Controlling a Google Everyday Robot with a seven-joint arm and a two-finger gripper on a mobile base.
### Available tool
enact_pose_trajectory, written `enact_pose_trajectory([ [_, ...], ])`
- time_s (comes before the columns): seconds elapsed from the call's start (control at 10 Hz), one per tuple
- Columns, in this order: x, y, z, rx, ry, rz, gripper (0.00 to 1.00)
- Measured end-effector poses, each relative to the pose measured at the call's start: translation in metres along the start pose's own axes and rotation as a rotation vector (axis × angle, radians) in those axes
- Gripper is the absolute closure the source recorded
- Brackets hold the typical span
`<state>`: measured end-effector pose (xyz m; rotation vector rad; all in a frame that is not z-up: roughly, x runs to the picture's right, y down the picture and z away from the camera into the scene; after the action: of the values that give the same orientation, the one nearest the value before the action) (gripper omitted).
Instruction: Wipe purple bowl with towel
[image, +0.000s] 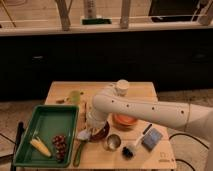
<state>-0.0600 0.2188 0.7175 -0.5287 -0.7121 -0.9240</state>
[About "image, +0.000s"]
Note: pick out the white towel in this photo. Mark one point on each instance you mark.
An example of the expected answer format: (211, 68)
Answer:
(83, 135)

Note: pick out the dark purple bowl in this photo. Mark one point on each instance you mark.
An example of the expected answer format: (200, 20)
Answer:
(100, 134)

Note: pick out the white cup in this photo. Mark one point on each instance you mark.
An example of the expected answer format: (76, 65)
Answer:
(122, 87)

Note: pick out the black dish brush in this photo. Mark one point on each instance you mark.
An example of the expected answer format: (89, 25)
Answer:
(128, 151)

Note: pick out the green spoon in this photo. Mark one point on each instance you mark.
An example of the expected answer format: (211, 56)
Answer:
(77, 158)

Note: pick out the small brown object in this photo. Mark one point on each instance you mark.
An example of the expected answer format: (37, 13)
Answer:
(60, 101)

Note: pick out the orange bowl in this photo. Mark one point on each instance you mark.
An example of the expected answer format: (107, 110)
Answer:
(124, 120)

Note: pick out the green plastic tray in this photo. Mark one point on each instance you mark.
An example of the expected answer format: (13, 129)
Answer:
(46, 122)

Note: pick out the black chair frame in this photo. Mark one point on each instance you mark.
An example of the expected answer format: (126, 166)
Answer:
(8, 158)

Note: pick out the green box on shelf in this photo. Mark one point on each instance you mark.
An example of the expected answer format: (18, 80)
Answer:
(96, 21)

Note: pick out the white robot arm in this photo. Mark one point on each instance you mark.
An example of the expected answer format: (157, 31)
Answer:
(190, 118)

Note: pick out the blue sponge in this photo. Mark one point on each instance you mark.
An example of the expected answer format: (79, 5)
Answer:
(151, 139)

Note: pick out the red grape bunch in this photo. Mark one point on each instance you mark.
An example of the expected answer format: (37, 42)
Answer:
(59, 142)

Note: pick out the light green cup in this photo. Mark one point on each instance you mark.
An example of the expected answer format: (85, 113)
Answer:
(74, 97)

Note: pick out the yellow corn cob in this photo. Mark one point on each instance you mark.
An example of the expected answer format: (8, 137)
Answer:
(41, 147)

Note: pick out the small metal cup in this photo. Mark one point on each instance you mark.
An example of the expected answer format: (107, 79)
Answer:
(112, 142)

